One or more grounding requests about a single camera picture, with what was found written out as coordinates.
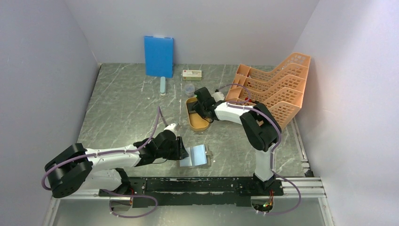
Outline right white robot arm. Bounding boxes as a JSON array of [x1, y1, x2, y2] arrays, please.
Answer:
[[193, 87, 282, 195]]

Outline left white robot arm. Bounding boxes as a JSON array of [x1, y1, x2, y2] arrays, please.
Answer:
[[44, 129, 189, 198]]

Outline yellow oval tray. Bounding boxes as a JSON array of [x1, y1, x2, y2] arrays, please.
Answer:
[[186, 97, 210, 131]]

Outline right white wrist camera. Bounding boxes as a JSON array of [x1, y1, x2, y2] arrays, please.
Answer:
[[211, 91, 225, 102]]

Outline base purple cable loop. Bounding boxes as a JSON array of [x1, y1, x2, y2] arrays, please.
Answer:
[[109, 193, 159, 218]]

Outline small clear round container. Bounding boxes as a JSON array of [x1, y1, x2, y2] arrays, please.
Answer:
[[183, 83, 195, 97]]

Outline blue board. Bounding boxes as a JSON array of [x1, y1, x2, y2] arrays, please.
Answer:
[[144, 36, 174, 78]]

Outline orange plastic file organizer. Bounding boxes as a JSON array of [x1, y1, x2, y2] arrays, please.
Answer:
[[226, 52, 311, 129]]

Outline beige card holder wallet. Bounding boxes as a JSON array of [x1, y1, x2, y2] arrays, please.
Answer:
[[178, 144, 213, 168]]

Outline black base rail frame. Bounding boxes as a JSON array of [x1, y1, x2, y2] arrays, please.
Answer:
[[113, 177, 284, 208]]

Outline small white red box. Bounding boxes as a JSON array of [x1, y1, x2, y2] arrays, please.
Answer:
[[182, 70, 202, 81]]

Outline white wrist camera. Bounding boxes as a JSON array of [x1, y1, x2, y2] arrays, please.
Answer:
[[164, 123, 181, 136], [211, 91, 225, 102]]

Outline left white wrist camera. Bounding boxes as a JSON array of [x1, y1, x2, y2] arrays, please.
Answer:
[[164, 123, 181, 136]]

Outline light blue eraser bar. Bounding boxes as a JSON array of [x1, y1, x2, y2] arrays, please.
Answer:
[[160, 77, 166, 96]]

